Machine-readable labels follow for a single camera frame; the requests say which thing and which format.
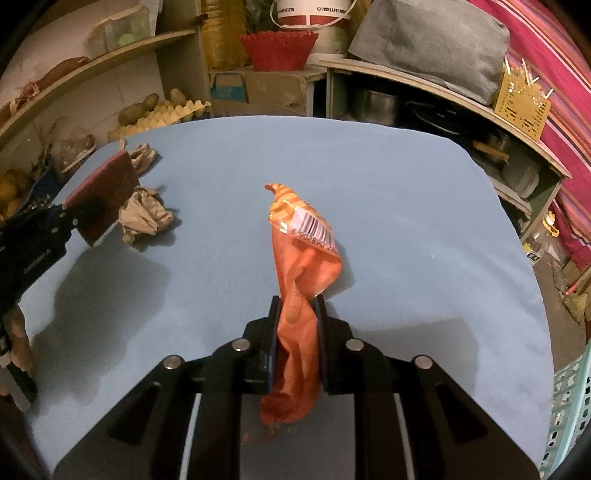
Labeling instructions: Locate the dark red scouring pad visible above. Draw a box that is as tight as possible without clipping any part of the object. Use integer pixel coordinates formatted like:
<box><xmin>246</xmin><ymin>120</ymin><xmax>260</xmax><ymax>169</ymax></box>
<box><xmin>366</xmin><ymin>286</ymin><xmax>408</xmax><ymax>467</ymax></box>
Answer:
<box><xmin>62</xmin><ymin>150</ymin><xmax>139</xmax><ymax>246</ymax></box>

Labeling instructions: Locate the brown paper ball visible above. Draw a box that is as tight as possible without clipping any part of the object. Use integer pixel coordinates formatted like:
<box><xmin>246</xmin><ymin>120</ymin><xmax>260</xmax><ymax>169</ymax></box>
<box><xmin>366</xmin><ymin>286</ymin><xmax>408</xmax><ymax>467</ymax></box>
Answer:
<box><xmin>117</xmin><ymin>186</ymin><xmax>175</xmax><ymax>247</ymax></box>

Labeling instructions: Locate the small brown paper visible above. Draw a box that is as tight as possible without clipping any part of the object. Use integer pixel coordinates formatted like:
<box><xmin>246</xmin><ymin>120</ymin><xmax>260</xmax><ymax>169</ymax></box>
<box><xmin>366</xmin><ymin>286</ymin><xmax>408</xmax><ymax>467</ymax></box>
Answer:
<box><xmin>128</xmin><ymin>143</ymin><xmax>158</xmax><ymax>176</ymax></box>

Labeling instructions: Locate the orange snack wrapper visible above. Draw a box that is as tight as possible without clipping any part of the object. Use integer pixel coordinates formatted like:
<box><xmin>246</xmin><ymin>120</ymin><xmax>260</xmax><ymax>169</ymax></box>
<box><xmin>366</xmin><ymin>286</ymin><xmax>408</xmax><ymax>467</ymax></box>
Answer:
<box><xmin>259</xmin><ymin>183</ymin><xmax>342</xmax><ymax>427</ymax></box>

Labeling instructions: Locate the person's left hand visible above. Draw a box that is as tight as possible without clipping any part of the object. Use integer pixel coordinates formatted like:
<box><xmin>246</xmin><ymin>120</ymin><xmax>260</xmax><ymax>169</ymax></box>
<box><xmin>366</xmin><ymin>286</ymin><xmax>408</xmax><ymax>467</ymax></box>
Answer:
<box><xmin>3</xmin><ymin>305</ymin><xmax>33</xmax><ymax>378</ymax></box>

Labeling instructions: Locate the dusty plastic bag container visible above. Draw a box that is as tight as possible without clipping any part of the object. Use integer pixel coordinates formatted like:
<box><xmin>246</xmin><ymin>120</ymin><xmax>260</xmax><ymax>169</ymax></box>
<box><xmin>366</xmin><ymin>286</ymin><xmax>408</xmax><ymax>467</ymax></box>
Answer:
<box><xmin>47</xmin><ymin>116</ymin><xmax>97</xmax><ymax>182</ymax></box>

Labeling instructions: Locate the light blue plastic basket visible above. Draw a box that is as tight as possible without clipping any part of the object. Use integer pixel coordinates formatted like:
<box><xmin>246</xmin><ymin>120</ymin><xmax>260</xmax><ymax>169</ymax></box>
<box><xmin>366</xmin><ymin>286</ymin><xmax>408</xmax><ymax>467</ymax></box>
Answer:
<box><xmin>539</xmin><ymin>343</ymin><xmax>590</xmax><ymax>479</ymax></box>

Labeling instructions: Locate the brown potato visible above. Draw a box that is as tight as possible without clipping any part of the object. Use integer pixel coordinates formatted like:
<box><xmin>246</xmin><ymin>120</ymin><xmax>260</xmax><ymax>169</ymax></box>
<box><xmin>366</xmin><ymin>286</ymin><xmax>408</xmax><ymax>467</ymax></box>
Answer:
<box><xmin>117</xmin><ymin>103</ymin><xmax>145</xmax><ymax>126</ymax></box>
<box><xmin>169</xmin><ymin>88</ymin><xmax>187</xmax><ymax>107</ymax></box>

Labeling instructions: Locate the light blue table cloth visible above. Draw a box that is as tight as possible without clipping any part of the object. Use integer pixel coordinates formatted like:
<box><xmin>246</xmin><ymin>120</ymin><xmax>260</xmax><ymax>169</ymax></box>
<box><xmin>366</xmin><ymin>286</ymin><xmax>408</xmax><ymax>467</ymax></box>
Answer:
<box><xmin>21</xmin><ymin>117</ymin><xmax>553</xmax><ymax>469</ymax></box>

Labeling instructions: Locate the yellow egg tray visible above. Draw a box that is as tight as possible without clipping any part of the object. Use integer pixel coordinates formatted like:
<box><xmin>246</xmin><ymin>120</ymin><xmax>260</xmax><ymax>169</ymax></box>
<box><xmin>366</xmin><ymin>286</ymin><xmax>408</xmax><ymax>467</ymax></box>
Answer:
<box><xmin>107</xmin><ymin>100</ymin><xmax>212</xmax><ymax>142</ymax></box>

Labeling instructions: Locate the plastic oil bottle yellow label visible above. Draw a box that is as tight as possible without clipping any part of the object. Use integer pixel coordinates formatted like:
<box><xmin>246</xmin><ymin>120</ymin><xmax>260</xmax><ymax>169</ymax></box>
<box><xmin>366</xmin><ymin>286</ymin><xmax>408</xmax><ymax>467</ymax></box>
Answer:
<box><xmin>523</xmin><ymin>210</ymin><xmax>560</xmax><ymax>265</ymax></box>

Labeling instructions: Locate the cardboard box blue label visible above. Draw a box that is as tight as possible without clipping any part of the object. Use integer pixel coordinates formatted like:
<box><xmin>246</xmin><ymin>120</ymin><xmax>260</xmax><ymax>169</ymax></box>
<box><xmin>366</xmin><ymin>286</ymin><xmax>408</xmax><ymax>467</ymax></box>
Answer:
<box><xmin>211</xmin><ymin>69</ymin><xmax>314</xmax><ymax>117</ymax></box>

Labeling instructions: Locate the grey wooden shelf cabinet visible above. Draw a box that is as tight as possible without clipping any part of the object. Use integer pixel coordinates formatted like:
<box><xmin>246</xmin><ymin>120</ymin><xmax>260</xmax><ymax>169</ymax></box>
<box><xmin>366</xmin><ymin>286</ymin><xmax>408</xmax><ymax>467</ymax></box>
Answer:
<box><xmin>321</xmin><ymin>59</ymin><xmax>571</xmax><ymax>240</ymax></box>

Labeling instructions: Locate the yellow oil jug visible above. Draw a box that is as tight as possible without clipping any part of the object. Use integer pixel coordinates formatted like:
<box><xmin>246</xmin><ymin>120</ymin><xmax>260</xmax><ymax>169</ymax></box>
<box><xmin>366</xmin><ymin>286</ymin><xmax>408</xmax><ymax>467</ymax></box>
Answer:
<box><xmin>200</xmin><ymin>0</ymin><xmax>249</xmax><ymax>71</ymax></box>

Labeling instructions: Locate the red plastic basket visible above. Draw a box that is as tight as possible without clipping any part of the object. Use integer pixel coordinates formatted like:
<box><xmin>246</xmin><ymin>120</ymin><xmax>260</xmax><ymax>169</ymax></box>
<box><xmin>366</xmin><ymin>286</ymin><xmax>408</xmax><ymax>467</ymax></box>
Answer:
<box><xmin>239</xmin><ymin>30</ymin><xmax>318</xmax><ymax>72</ymax></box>

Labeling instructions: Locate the yellow wicker basket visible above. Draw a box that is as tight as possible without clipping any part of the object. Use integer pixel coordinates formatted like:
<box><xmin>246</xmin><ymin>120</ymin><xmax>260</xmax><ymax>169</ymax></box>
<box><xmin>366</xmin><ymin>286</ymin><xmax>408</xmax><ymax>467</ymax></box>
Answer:
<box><xmin>494</xmin><ymin>58</ymin><xmax>554</xmax><ymax>141</ymax></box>

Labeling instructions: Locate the white red plastic bucket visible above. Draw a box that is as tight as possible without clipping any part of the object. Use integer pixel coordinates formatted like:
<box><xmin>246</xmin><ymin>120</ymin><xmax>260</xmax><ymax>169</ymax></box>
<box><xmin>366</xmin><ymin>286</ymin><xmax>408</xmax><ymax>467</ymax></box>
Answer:
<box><xmin>270</xmin><ymin>0</ymin><xmax>356</xmax><ymax>65</ymax></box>

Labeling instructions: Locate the striped pink red cloth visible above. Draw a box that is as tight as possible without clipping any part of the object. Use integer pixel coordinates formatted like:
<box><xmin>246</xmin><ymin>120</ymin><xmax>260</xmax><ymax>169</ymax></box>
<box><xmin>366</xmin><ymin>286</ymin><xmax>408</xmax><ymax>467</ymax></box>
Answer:
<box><xmin>473</xmin><ymin>0</ymin><xmax>590</xmax><ymax>270</ymax></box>

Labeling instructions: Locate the grey fabric bag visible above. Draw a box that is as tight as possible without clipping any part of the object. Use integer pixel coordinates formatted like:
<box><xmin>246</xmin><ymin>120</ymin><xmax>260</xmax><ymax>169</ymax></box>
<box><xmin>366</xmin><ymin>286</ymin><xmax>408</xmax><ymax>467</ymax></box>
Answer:
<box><xmin>349</xmin><ymin>1</ymin><xmax>510</xmax><ymax>105</ymax></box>

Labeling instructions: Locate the wall shelf plank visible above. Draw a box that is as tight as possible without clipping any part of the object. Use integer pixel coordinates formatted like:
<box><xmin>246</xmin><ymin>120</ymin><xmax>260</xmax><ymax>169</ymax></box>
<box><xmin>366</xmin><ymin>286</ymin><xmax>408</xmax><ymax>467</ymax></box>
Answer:
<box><xmin>1</xmin><ymin>30</ymin><xmax>197</xmax><ymax>148</ymax></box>

